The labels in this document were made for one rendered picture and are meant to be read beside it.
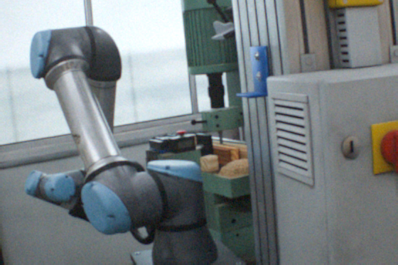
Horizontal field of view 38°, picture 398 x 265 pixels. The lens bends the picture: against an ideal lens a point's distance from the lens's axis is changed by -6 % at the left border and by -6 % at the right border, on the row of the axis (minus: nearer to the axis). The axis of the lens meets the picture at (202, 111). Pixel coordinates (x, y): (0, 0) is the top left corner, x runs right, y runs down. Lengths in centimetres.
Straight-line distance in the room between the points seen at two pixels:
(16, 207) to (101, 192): 202
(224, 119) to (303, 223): 119
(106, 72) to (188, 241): 48
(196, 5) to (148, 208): 94
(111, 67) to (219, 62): 59
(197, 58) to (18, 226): 160
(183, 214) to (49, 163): 199
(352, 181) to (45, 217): 258
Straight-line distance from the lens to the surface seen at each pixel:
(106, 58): 147
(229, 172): 179
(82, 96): 134
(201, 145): 204
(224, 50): 200
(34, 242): 327
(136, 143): 338
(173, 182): 126
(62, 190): 159
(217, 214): 188
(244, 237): 194
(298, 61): 98
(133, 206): 121
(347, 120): 79
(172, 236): 130
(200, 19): 200
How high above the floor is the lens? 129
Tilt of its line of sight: 6 degrees down
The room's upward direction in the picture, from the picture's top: 6 degrees counter-clockwise
